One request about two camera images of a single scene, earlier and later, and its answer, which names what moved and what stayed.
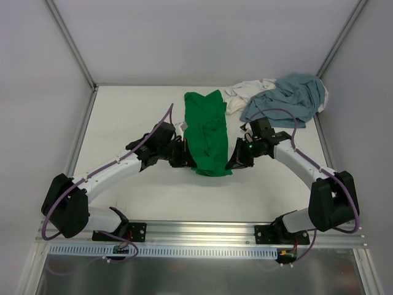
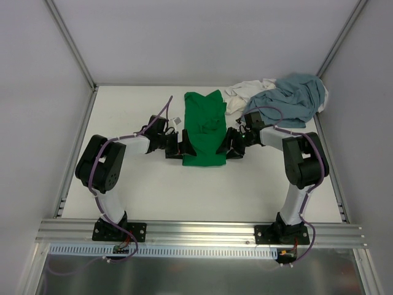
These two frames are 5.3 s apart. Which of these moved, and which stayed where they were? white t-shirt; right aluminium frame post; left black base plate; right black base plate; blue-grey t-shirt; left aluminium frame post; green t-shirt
Moved: green t-shirt
Stayed: right aluminium frame post; left aluminium frame post; blue-grey t-shirt; white t-shirt; right black base plate; left black base plate
